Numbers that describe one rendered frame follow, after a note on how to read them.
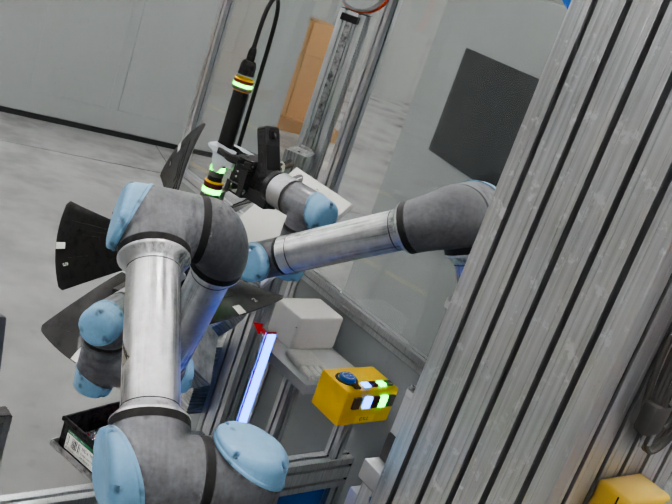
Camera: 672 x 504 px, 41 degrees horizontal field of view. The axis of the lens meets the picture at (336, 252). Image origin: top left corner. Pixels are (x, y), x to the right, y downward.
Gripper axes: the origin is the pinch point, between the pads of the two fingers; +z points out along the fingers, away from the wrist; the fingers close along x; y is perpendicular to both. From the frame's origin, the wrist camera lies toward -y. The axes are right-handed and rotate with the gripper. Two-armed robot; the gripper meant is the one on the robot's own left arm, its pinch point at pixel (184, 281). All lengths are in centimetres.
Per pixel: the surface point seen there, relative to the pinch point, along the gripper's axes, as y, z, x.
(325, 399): -35.3, 7.4, 20.1
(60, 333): 24.8, -4.6, 18.7
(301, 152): -1, 72, -21
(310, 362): -22, 52, 32
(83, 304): 22.9, 0.3, 12.5
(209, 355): -4.8, 12.7, 20.9
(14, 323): 134, 158, 103
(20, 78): 329, 450, 51
